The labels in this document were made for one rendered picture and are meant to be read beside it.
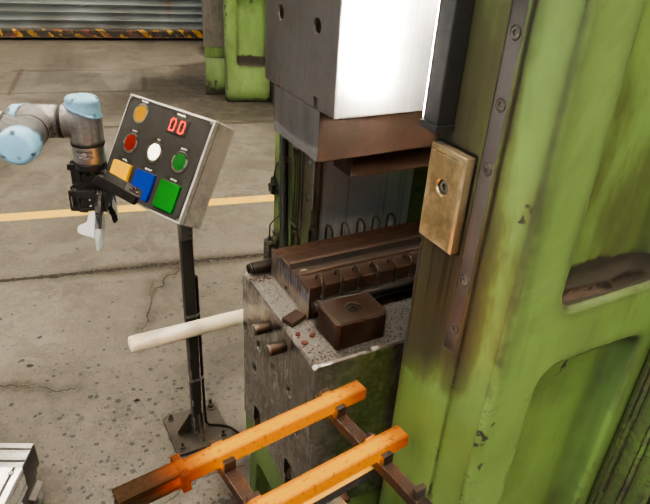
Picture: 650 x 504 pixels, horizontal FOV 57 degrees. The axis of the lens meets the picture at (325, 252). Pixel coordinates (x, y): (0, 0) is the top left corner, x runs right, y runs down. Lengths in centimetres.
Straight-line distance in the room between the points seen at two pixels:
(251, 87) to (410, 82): 504
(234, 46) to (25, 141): 479
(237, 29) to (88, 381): 415
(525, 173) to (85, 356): 216
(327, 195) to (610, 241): 67
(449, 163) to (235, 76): 517
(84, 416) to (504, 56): 199
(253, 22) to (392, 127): 492
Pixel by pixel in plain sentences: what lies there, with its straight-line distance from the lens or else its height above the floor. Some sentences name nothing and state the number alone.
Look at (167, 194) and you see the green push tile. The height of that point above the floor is 101.
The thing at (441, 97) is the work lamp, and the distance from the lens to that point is 97.
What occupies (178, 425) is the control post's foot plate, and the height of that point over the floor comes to 1.
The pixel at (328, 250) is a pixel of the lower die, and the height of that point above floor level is 99.
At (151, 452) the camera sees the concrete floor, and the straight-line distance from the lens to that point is 228.
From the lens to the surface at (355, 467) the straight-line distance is 96.
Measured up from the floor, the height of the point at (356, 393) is 95.
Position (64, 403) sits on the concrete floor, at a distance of 253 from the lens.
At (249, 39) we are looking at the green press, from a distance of 607.
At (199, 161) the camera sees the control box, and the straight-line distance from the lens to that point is 157.
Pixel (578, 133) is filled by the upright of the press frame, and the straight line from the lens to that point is 88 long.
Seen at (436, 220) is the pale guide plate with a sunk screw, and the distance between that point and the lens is 103.
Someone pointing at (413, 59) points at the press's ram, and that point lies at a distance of 110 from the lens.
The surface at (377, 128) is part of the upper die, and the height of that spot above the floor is 132.
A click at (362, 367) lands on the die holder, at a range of 124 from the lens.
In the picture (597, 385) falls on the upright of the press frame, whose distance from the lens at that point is 142.
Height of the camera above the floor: 167
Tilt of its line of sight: 30 degrees down
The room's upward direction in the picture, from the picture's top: 4 degrees clockwise
